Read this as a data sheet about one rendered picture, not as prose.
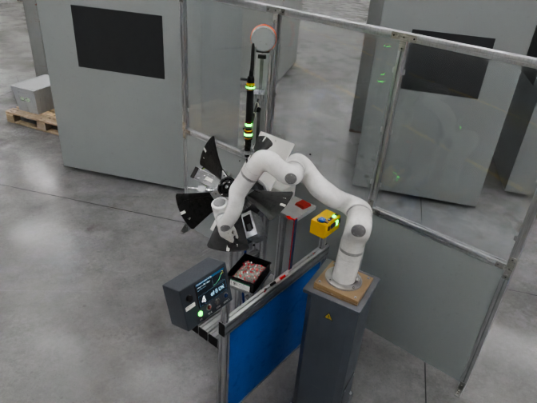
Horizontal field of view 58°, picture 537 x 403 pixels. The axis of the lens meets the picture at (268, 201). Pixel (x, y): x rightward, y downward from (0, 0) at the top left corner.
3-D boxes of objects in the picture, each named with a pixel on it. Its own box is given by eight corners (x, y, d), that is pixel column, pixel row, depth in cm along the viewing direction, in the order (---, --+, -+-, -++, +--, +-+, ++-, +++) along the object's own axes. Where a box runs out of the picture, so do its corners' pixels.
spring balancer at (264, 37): (250, 49, 301) (249, 51, 295) (252, 21, 293) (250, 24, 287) (276, 51, 301) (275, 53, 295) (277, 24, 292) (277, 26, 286)
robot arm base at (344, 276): (364, 274, 252) (372, 245, 243) (358, 295, 236) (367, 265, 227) (329, 263, 256) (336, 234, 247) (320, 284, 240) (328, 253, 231)
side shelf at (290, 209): (274, 190, 347) (274, 186, 345) (316, 209, 328) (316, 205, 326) (252, 202, 330) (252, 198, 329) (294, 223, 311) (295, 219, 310)
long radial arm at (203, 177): (242, 189, 296) (232, 184, 286) (236, 201, 295) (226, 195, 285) (208, 173, 311) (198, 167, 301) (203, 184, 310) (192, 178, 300)
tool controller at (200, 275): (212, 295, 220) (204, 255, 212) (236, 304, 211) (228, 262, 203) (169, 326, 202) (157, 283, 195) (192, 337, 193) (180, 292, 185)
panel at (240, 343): (308, 335, 324) (320, 256, 291) (310, 336, 324) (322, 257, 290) (224, 416, 268) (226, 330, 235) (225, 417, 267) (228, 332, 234)
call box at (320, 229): (324, 223, 288) (326, 208, 283) (338, 229, 283) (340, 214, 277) (308, 234, 277) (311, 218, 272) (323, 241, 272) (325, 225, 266)
